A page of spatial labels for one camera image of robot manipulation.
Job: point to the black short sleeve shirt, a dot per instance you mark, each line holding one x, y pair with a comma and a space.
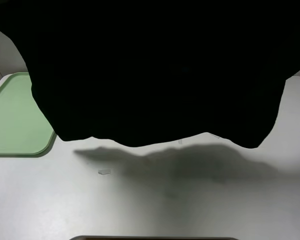
143, 72

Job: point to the light green plastic tray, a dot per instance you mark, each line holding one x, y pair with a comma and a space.
24, 131

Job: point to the clear tape piece front left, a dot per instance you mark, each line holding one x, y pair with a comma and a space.
104, 172

